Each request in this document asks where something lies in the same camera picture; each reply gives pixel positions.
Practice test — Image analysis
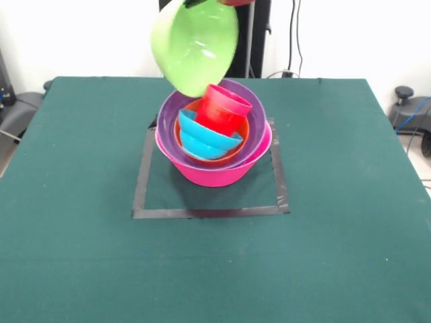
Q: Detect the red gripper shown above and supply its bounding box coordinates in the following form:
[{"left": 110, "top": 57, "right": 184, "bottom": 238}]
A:
[{"left": 183, "top": 0, "right": 257, "bottom": 9}]

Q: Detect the large green bowl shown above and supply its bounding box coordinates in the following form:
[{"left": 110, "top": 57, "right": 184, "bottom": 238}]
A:
[{"left": 150, "top": 0, "right": 240, "bottom": 98}]

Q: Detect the pink cup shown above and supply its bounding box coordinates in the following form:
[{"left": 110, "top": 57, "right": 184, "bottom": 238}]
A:
[{"left": 201, "top": 83, "right": 253, "bottom": 117}]

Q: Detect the purple bowl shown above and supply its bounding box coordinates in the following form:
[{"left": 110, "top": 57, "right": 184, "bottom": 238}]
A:
[{"left": 157, "top": 79, "right": 267, "bottom": 169}]

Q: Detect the red cup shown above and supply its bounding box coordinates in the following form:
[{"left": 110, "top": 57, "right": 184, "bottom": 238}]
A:
[{"left": 195, "top": 97, "right": 248, "bottom": 137}]

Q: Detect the small cyan bowl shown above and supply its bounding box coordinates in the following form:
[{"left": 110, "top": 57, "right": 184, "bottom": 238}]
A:
[{"left": 177, "top": 109, "right": 244, "bottom": 161}]

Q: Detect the orange ribbed bowl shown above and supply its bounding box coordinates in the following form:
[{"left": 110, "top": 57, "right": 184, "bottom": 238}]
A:
[{"left": 174, "top": 99, "right": 251, "bottom": 167}]

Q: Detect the large pink bowl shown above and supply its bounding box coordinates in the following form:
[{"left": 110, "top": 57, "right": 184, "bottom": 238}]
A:
[{"left": 154, "top": 117, "right": 273, "bottom": 188}]

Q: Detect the black floor device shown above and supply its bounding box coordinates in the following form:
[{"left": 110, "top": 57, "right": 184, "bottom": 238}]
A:
[
  {"left": 389, "top": 85, "right": 431, "bottom": 135},
  {"left": 0, "top": 80, "right": 46, "bottom": 135}
]

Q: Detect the dark green table cloth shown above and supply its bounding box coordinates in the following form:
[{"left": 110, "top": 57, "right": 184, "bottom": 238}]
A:
[{"left": 0, "top": 76, "right": 431, "bottom": 323}]

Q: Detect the black wall cable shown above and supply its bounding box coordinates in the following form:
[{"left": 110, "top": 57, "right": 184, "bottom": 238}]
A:
[{"left": 265, "top": 0, "right": 304, "bottom": 80}]

